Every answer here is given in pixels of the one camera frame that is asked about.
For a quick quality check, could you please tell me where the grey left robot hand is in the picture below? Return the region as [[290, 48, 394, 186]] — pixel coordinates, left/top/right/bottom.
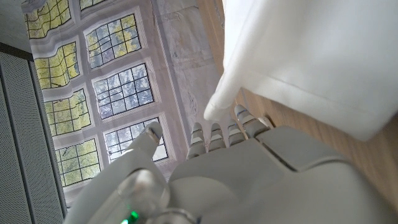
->
[[63, 104, 398, 224]]

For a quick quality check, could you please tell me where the white cloth napkin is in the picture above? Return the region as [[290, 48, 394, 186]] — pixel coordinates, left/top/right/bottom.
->
[[203, 0, 398, 141]]

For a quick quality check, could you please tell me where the printed window backdrop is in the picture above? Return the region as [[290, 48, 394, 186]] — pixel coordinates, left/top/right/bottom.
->
[[21, 0, 224, 206]]

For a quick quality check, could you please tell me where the dark perforated wall panel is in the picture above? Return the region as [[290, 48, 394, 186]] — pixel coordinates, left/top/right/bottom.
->
[[0, 42, 68, 224]]

